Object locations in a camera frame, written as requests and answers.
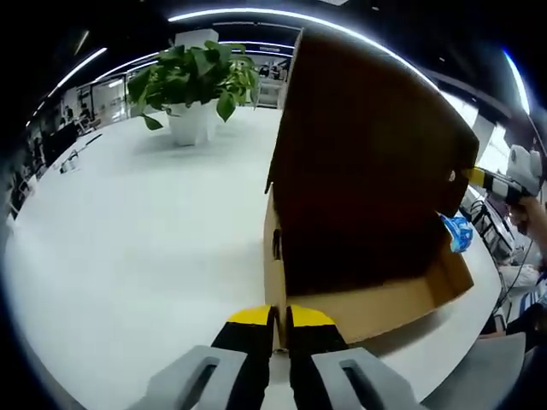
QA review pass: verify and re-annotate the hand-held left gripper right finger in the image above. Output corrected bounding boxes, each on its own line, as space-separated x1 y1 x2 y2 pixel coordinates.
285 303 422 410

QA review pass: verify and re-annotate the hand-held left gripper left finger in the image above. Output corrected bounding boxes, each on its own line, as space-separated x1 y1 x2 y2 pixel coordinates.
132 303 274 410

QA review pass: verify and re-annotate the blue flowered tissue pack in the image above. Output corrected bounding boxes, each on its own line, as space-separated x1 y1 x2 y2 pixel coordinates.
439 213 474 254

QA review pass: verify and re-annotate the brown cardboard shoe box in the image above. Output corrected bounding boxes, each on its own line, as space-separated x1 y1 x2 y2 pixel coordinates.
262 27 480 355

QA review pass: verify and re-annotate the person's right hand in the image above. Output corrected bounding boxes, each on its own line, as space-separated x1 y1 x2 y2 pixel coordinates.
508 196 544 236

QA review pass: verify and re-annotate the small white black gadget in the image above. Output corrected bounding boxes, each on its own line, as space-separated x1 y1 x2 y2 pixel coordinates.
58 149 82 174

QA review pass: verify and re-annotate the green potted plant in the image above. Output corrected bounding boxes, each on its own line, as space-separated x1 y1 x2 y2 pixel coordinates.
126 39 262 146

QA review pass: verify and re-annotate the white square pillar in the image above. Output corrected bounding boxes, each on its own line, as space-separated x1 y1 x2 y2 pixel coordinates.
174 28 220 52

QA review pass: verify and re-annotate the long ceiling light strip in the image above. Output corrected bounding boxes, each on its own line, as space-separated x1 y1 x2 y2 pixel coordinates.
167 7 432 78

